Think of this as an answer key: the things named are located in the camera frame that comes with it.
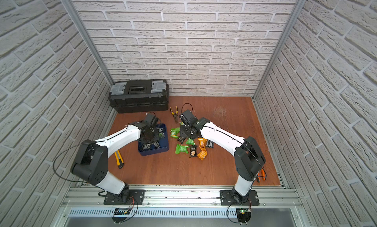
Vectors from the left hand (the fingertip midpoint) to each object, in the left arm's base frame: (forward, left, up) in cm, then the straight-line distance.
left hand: (157, 136), depth 90 cm
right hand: (-1, -17, +6) cm, 19 cm away
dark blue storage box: (-7, +7, -5) cm, 11 cm away
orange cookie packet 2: (-11, -28, -4) cm, 30 cm away
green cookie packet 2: (+6, -10, -4) cm, 12 cm away
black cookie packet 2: (-3, -34, -3) cm, 34 cm away
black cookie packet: (0, -15, -4) cm, 15 cm away
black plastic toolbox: (+25, +14, +11) cm, 31 cm away
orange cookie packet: (-3, -29, -4) cm, 29 cm away
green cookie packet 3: (-7, -15, -4) cm, 17 cm away
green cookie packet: (-2, -21, -3) cm, 21 cm away
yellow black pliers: (+20, -10, -4) cm, 23 cm away
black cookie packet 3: (-8, -23, -4) cm, 24 cm away
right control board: (-40, -47, -5) cm, 62 cm away
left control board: (-40, +14, -8) cm, 43 cm away
